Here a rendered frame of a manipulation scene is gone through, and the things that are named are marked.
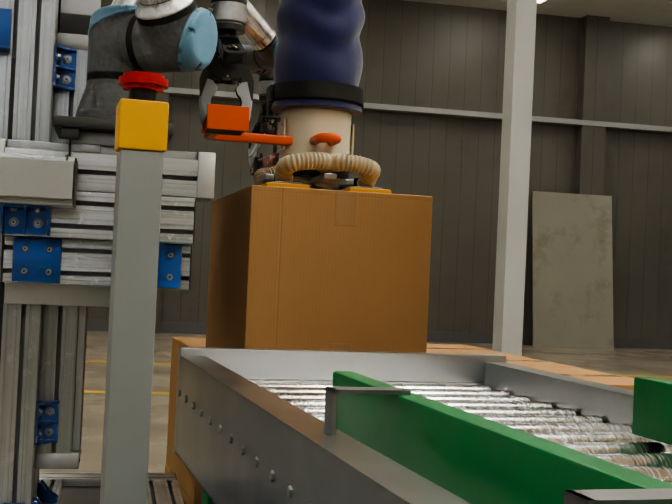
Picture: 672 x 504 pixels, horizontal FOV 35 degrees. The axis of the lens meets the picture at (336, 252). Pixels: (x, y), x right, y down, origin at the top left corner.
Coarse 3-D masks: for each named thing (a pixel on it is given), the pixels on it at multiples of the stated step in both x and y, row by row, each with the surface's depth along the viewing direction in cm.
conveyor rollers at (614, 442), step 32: (288, 384) 210; (320, 384) 212; (416, 384) 218; (448, 384) 221; (320, 416) 166; (480, 416) 173; (512, 416) 175; (544, 416) 177; (576, 416) 178; (576, 448) 147; (608, 448) 149; (640, 448) 150
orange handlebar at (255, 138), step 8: (208, 136) 239; (216, 136) 239; (224, 136) 244; (232, 136) 245; (240, 136) 245; (248, 136) 246; (256, 136) 246; (264, 136) 247; (272, 136) 247; (280, 136) 248; (288, 136) 248; (312, 136) 246; (320, 136) 240; (328, 136) 239; (336, 136) 240; (272, 144) 248; (280, 144) 248; (288, 144) 248; (312, 144) 246; (328, 144) 247; (336, 144) 244
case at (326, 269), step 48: (240, 192) 234; (288, 192) 223; (336, 192) 226; (240, 240) 231; (288, 240) 223; (336, 240) 226; (384, 240) 228; (240, 288) 229; (288, 288) 223; (336, 288) 225; (384, 288) 228; (240, 336) 226; (288, 336) 223; (336, 336) 225; (384, 336) 228
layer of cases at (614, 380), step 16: (176, 352) 323; (432, 352) 318; (448, 352) 321; (464, 352) 324; (480, 352) 328; (496, 352) 331; (176, 368) 322; (544, 368) 279; (560, 368) 281; (576, 368) 284; (176, 384) 320; (608, 384) 244; (624, 384) 245; (176, 464) 312; (192, 480) 282; (192, 496) 281
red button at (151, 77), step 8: (128, 72) 149; (136, 72) 149; (144, 72) 149; (120, 80) 150; (128, 80) 148; (136, 80) 148; (144, 80) 148; (152, 80) 148; (160, 80) 149; (128, 88) 150; (136, 88) 150; (144, 88) 150; (152, 88) 149; (160, 88) 150; (136, 96) 150; (144, 96) 150; (152, 96) 150
